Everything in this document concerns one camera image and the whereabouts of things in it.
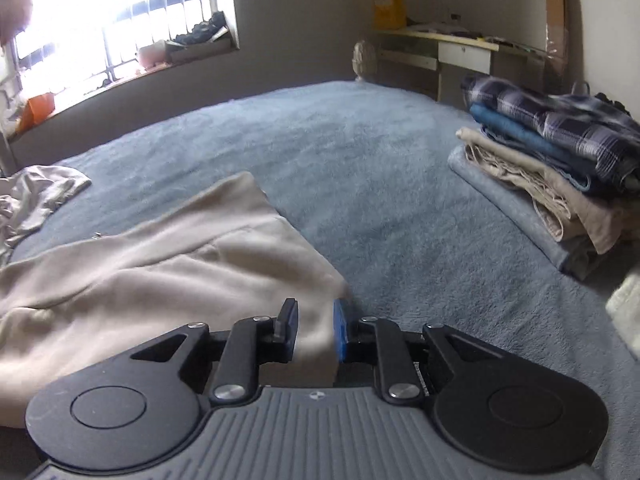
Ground blue-grey bed blanket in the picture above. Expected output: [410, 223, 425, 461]
[0, 80, 640, 480]

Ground white fluffy cloth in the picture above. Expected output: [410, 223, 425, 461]
[605, 265, 640, 348]

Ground cream carved bedpost finial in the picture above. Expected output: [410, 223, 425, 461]
[351, 40, 370, 82]

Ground barred window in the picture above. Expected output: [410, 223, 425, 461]
[0, 0, 236, 126]

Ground folded beige pants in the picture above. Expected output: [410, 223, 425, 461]
[456, 127, 640, 256]

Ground folded plaid shirt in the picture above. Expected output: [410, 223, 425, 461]
[460, 72, 640, 196]

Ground light grey sweatshirt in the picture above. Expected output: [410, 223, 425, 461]
[0, 164, 93, 267]

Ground dark sneakers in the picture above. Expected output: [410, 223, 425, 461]
[172, 12, 230, 46]

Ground cardboard shoe box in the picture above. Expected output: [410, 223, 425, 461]
[164, 30, 233, 63]

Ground folded blue jeans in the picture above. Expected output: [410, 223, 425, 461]
[469, 104, 598, 192]

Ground orange bag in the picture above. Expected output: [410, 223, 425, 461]
[22, 92, 56, 123]

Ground cream wooden desk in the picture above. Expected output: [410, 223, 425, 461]
[372, 22, 556, 106]

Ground tall cardboard plank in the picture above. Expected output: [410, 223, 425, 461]
[542, 0, 571, 53]

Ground beige zip jacket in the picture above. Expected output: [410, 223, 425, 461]
[0, 170, 351, 431]

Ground pink rounded object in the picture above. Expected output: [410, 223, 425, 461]
[137, 42, 168, 68]

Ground yellow box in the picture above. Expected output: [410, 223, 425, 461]
[372, 0, 408, 31]

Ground white plastic bag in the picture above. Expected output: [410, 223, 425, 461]
[0, 72, 26, 136]

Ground folded light blue towel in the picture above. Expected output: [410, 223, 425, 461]
[446, 146, 593, 281]

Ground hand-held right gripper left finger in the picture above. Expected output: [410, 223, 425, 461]
[130, 298, 301, 405]

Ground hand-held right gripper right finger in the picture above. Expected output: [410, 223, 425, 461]
[332, 298, 502, 405]

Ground black bag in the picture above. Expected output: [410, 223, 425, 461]
[570, 79, 633, 116]

